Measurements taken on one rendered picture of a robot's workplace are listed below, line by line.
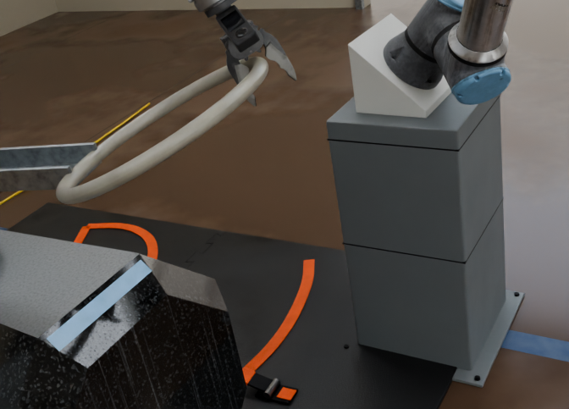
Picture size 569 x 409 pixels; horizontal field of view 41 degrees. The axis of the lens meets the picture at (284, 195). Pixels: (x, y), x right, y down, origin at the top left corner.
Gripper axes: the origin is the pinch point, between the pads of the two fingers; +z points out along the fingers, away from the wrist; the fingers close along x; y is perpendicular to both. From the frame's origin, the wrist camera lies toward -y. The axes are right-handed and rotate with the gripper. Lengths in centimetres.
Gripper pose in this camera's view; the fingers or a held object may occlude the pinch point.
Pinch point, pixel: (273, 90)
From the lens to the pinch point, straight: 153.4
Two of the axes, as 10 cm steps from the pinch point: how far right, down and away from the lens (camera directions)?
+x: -8.4, 5.4, 0.0
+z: 5.1, 8.0, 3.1
